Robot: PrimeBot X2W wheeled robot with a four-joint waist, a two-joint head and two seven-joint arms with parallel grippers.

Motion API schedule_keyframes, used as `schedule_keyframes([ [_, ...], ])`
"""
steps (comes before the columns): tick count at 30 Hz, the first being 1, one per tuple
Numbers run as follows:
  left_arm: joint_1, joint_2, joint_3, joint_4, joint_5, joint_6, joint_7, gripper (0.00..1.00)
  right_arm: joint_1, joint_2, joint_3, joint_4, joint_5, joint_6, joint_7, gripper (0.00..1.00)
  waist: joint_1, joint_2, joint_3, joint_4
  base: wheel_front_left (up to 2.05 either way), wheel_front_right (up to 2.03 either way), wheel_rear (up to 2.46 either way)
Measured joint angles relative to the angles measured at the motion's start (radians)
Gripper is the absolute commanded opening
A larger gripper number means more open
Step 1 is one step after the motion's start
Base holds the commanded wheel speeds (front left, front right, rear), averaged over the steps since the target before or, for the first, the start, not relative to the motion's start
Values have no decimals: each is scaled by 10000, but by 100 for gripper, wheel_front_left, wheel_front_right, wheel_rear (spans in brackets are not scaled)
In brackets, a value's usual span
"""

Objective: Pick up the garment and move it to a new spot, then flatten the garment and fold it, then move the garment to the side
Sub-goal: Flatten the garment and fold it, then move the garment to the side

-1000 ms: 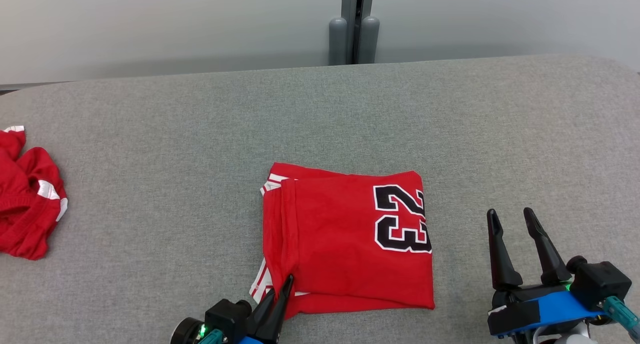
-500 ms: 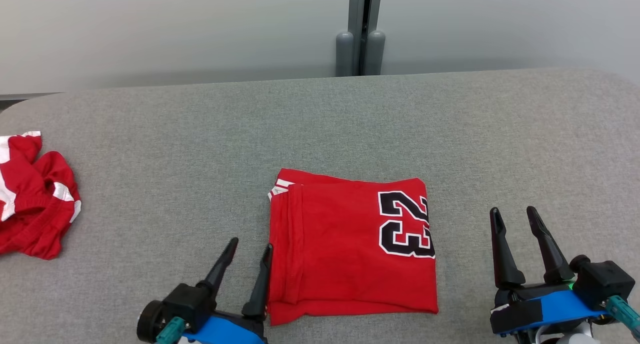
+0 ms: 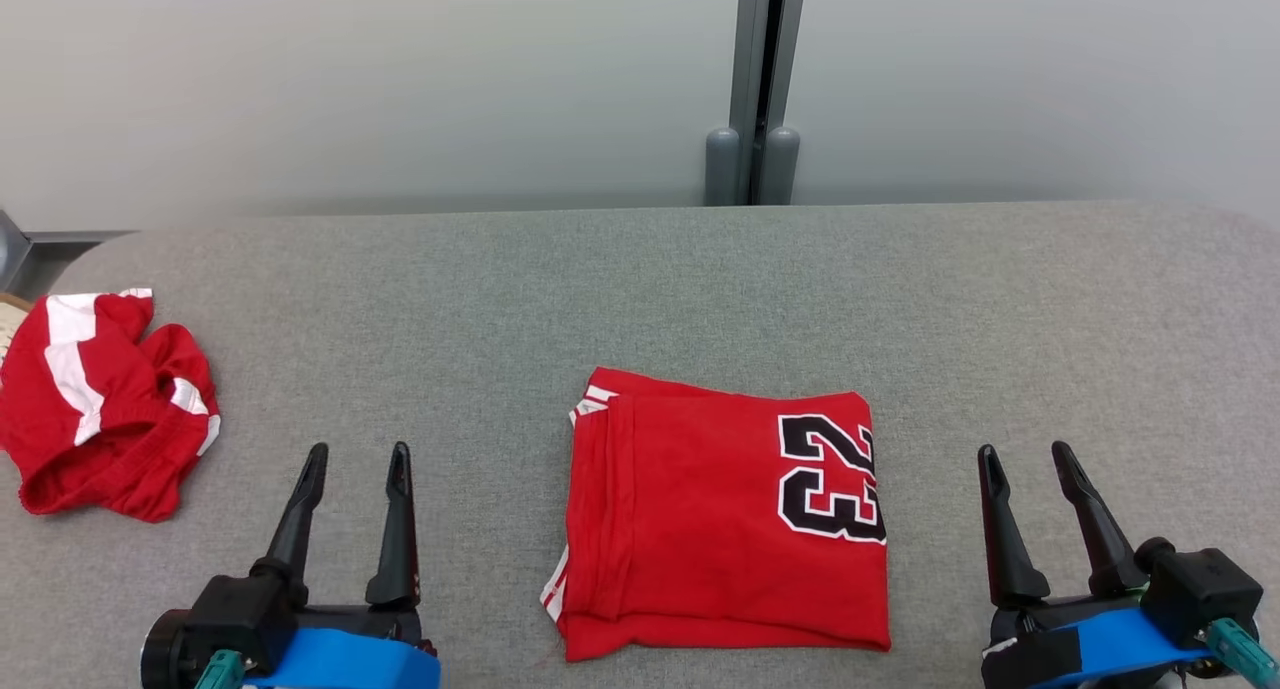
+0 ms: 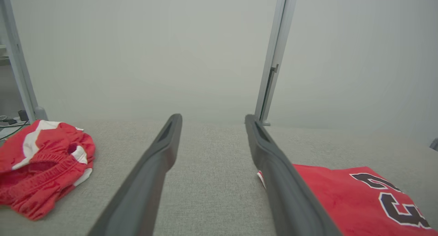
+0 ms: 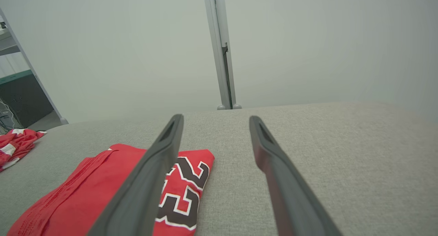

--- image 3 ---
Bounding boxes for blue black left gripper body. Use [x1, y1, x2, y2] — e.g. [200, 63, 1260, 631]
[243, 605, 442, 689]

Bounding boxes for grey metal partition post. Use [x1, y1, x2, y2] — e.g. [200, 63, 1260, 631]
[703, 0, 809, 207]

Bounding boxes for grey metal floor rail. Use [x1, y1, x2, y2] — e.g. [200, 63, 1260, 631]
[25, 230, 136, 246]

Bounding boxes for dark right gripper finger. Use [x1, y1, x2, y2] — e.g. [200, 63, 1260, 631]
[977, 444, 1053, 608]
[1050, 441, 1149, 600]

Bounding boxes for red shorts with white stripe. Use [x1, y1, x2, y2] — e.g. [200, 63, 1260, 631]
[0, 288, 222, 524]

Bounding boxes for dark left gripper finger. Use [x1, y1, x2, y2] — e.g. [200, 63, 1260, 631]
[248, 442, 330, 610]
[364, 442, 422, 610]

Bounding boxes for red number 23 jersey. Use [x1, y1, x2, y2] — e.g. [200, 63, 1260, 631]
[540, 366, 893, 663]

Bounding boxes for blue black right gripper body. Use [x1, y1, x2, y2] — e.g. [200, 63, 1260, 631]
[982, 593, 1216, 689]

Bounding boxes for cream perforated laundry basket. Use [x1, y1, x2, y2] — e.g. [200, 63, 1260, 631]
[0, 291, 33, 366]

